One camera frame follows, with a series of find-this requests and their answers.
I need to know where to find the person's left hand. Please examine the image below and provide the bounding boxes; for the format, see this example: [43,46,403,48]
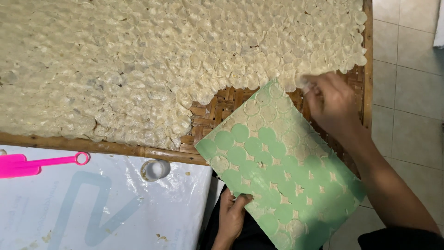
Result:
[217,187,254,244]

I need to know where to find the person's right hand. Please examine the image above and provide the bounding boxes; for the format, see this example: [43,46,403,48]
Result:
[301,72,365,138]

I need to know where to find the raw cracker disc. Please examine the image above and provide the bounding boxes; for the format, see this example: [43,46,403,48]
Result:
[293,74,310,95]

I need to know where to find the green board with dough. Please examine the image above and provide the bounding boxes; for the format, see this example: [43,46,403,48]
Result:
[194,79,367,250]

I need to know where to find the woven bamboo drying tray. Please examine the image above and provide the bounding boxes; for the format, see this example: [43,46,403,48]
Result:
[0,0,374,178]

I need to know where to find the white object at edge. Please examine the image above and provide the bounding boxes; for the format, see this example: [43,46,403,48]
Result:
[433,0,444,48]

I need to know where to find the layer of raw cracker discs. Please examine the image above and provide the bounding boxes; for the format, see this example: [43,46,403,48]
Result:
[0,0,368,150]

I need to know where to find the white plastic sheet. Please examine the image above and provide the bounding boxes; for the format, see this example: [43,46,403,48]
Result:
[0,145,213,250]

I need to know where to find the pink plastic spatula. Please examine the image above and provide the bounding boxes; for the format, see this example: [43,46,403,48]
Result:
[0,152,91,179]

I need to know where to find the round metal cutter ring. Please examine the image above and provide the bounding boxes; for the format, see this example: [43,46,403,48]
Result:
[140,159,171,182]

